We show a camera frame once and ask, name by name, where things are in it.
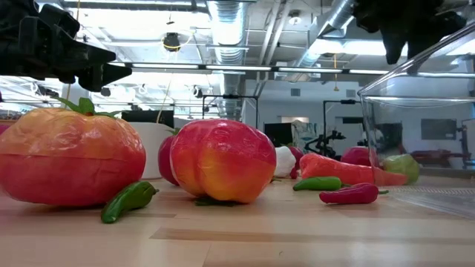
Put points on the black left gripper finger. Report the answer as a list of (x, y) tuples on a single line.
[(102, 76), (83, 53)]

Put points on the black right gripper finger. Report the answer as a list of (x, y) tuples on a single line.
[(432, 33), (393, 44)]

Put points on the large orange-red tomato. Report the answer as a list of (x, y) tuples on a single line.
[(70, 159)]

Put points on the green jalapeno pepper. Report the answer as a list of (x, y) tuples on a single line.
[(126, 202), (317, 183)]

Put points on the orange carrot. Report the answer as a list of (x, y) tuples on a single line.
[(334, 170)]

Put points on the red-yellow peach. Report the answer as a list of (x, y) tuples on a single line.
[(222, 159)]

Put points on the white garlic bulb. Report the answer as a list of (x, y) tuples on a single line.
[(284, 161)]

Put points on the small red chili pepper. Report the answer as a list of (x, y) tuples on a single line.
[(294, 173)]

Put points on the black lab robot arm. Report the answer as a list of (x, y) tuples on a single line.
[(324, 144)]

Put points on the white pillar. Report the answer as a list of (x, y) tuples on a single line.
[(79, 98)]

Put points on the clear plastic bin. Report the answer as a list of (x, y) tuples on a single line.
[(415, 99)]

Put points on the black computer monitor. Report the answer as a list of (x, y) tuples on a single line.
[(148, 116)]

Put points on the white plastic bin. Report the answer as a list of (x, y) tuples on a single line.
[(150, 148)]

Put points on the red plastic bin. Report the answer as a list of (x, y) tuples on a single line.
[(3, 130)]

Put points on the round ceiling light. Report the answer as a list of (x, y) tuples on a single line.
[(295, 18)]

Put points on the white teal floral cloth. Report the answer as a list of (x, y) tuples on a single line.
[(302, 131)]

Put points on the long ceiling light strip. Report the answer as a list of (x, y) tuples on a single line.
[(237, 68)]

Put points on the black panel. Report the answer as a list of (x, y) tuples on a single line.
[(278, 133)]

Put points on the slanted silver ceiling duct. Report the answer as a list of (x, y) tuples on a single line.
[(334, 18)]

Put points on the grey wall vent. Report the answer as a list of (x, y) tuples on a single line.
[(350, 93), (295, 92)]

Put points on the black frame stand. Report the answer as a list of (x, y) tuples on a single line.
[(230, 96), (341, 101)]

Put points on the dark wall panel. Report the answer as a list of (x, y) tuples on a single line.
[(438, 129)]

